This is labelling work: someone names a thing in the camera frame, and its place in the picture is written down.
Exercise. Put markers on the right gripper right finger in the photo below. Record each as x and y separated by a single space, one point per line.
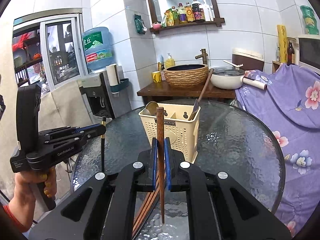
218 206

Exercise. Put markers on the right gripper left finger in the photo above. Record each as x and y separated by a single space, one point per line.
104 206

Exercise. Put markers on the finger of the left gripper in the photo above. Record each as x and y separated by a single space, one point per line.
99 132
87 129

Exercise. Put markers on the black chopstick gold band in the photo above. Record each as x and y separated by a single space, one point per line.
102 153

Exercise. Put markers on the person's left hand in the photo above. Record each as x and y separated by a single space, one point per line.
22 206

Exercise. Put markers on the water dispenser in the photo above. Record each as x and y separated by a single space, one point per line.
103 99

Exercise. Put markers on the beige cloth cover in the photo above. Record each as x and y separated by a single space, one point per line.
63 107

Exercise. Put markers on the round glass table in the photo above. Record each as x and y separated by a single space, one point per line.
229 140

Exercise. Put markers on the dark wooden sink counter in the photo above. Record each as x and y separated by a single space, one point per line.
161 90

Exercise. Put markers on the blue water jug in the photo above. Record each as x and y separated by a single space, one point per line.
97 48

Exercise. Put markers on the yellow mug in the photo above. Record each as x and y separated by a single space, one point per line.
156 76

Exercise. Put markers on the cream plastic utensil holder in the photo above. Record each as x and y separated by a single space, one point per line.
182 131

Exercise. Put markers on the glass display cabinet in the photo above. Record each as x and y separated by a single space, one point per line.
47 50

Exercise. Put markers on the yellow soap bottle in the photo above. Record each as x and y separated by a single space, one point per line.
169 62

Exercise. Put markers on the woven pattern basin sink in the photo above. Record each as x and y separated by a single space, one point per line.
186 75

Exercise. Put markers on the green hanging packet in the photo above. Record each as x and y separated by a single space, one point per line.
140 26

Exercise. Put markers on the pink bowl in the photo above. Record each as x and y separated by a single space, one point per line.
156 26

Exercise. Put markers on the purple floral cloth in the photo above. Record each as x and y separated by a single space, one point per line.
289 107

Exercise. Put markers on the bronze faucet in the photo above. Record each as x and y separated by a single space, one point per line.
203 55

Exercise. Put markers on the yellow snack bag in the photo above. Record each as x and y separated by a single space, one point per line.
169 18

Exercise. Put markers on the white electric pot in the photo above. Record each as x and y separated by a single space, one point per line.
233 77

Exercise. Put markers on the wooden framed mirror shelf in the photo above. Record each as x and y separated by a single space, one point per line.
158 8

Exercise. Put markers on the purple label bottle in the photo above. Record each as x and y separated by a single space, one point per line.
182 14

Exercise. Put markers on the orange label sauce bottle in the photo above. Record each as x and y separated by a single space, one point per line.
189 12

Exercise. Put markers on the brown white trash bin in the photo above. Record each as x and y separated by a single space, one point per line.
251 60

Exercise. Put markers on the dark soy sauce bottle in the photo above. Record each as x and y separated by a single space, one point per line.
198 15

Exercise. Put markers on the dark glass bottle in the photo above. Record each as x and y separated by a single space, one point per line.
290 54

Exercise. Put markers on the white microwave oven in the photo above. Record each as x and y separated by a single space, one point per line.
308 52

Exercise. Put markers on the yellow roll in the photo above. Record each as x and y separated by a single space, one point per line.
283 43

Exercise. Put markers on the green stacked containers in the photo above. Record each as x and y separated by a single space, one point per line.
309 20

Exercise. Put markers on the wooden handled spatula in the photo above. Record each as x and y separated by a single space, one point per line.
197 101

